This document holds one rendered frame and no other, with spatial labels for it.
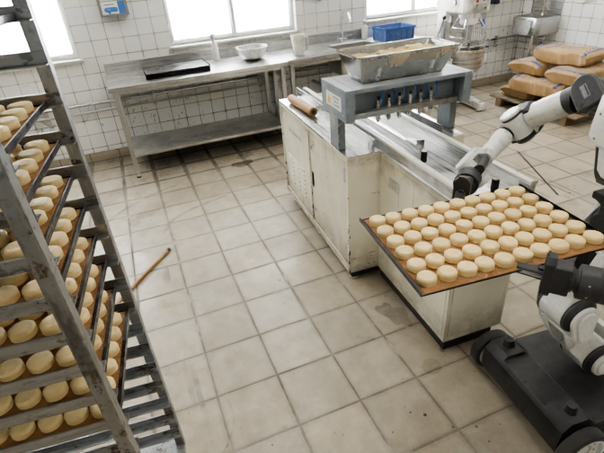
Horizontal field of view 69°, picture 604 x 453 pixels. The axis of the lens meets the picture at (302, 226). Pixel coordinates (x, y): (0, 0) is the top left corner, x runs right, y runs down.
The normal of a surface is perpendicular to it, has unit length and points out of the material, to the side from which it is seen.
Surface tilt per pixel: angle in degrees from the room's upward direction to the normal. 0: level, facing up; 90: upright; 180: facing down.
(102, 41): 90
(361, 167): 90
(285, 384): 0
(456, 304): 90
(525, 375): 0
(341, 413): 0
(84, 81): 90
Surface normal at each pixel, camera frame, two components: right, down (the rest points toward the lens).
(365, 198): 0.33, 0.47
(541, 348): -0.07, -0.85
